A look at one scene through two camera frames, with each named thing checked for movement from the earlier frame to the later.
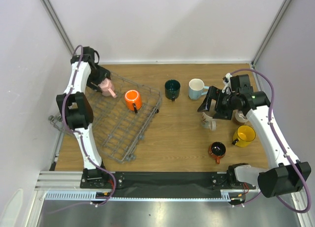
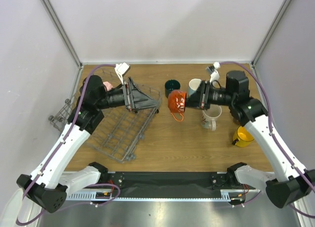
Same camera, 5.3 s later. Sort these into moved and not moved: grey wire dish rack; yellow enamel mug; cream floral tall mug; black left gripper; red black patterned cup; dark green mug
Moved: black left gripper; red black patterned cup
Not moved: yellow enamel mug; cream floral tall mug; dark green mug; grey wire dish rack
